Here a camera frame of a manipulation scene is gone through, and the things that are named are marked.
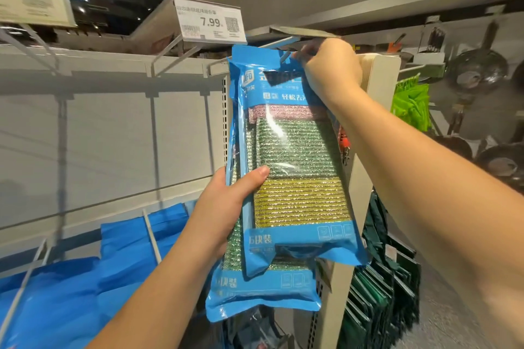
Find person's right hand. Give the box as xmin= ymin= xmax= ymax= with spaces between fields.
xmin=295 ymin=37 xmax=365 ymax=112

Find blue steel-cloth packets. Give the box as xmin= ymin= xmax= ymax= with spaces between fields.
xmin=97 ymin=201 xmax=193 ymax=321

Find metal peg hook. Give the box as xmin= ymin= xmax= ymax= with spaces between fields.
xmin=141 ymin=207 xmax=165 ymax=266
xmin=0 ymin=238 xmax=50 ymax=346
xmin=150 ymin=34 xmax=204 ymax=77
xmin=260 ymin=34 xmax=304 ymax=51
xmin=0 ymin=24 xmax=58 ymax=76

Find clear grey price tag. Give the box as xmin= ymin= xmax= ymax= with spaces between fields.
xmin=246 ymin=26 xmax=338 ymax=41

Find blue green scouring pad packet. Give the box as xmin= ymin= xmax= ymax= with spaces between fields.
xmin=205 ymin=75 xmax=322 ymax=323
xmin=231 ymin=44 xmax=370 ymax=276

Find person's left hand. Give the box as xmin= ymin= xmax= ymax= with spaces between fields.
xmin=187 ymin=166 xmax=271 ymax=261

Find clear packets with green print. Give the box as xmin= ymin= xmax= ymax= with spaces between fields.
xmin=225 ymin=305 xmax=291 ymax=349

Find person's right forearm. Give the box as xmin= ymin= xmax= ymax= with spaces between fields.
xmin=327 ymin=83 xmax=524 ymax=349

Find hanging red clip strip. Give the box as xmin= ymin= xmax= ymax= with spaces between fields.
xmin=338 ymin=128 xmax=353 ymax=167

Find hanging bright green bags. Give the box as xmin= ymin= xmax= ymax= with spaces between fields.
xmin=391 ymin=75 xmax=432 ymax=133

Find dark green goods pile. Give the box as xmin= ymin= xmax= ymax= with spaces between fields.
xmin=336 ymin=189 xmax=422 ymax=349

